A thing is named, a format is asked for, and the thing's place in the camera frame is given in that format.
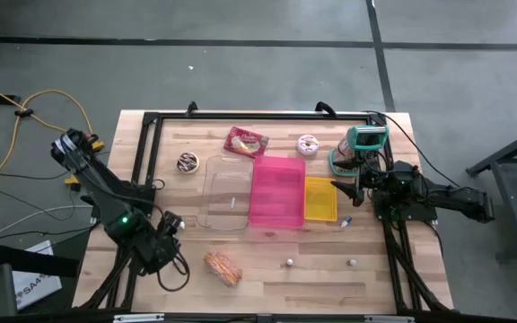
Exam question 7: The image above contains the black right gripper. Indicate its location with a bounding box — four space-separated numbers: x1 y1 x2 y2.
329 154 394 207

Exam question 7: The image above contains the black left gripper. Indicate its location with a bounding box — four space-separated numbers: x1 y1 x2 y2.
136 210 186 275

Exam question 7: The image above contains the pink frosted donut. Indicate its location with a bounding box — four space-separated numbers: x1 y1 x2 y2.
296 134 320 157

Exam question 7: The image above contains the sugared bread pastry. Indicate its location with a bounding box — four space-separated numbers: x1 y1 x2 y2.
203 249 243 288

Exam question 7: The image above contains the chocolate frosted donut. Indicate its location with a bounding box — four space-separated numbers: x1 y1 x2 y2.
176 152 201 175

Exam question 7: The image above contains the red snack packet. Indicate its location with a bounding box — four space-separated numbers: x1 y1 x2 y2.
223 126 271 160

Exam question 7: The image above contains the yellow plastic basket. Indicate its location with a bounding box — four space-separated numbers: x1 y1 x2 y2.
303 176 338 223

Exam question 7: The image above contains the clear plastic bin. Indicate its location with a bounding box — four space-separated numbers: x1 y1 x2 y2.
197 154 255 232

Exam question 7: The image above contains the pink plastic bin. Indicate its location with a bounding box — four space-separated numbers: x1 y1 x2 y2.
248 155 307 230

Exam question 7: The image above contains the black flat bar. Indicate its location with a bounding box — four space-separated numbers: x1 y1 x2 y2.
0 243 81 279

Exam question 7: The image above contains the white cardboard box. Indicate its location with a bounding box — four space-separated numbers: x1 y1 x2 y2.
11 240 63 311

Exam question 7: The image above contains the black metal stand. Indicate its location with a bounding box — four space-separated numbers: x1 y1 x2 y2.
466 123 517 262

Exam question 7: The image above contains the metal grater teal handle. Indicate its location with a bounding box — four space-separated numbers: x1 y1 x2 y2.
329 124 390 178

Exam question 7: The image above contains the black power cable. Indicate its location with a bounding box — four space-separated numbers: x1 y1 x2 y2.
364 109 461 188

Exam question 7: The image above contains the silver edge bracket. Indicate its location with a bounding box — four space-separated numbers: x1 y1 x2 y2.
364 315 416 323
113 313 165 323

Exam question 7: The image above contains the black aluminium table frame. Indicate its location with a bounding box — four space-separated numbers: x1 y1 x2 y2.
78 110 455 315

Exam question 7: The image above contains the yellow extension cable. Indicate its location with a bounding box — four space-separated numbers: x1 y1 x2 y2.
0 75 107 193

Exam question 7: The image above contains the white floor cable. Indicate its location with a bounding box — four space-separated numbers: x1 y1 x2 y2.
0 204 93 240

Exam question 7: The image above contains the black floor cable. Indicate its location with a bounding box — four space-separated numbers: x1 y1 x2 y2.
0 168 71 180

